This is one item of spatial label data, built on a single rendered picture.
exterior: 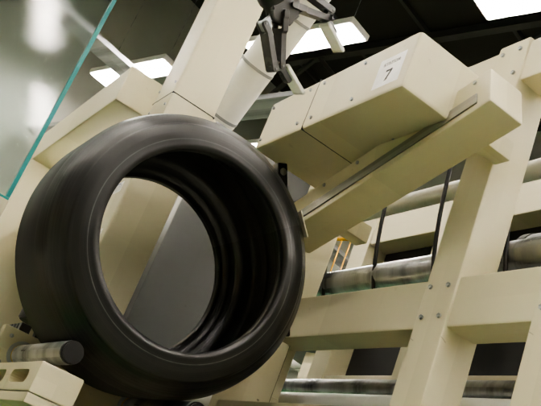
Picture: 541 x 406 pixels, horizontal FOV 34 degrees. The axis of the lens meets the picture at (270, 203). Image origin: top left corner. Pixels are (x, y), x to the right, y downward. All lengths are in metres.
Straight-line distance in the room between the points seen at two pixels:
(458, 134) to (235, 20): 0.79
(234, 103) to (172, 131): 1.10
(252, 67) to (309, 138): 0.76
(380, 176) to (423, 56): 0.30
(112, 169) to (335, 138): 0.61
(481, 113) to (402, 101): 0.17
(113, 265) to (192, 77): 0.54
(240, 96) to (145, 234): 0.88
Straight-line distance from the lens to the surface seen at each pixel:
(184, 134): 1.82
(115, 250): 2.11
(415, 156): 1.95
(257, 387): 2.18
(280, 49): 1.68
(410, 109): 1.90
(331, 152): 2.18
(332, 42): 1.79
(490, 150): 1.96
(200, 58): 2.32
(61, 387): 1.67
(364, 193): 2.06
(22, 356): 1.90
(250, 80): 2.87
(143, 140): 1.77
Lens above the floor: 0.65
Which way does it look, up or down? 22 degrees up
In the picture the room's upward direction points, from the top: 22 degrees clockwise
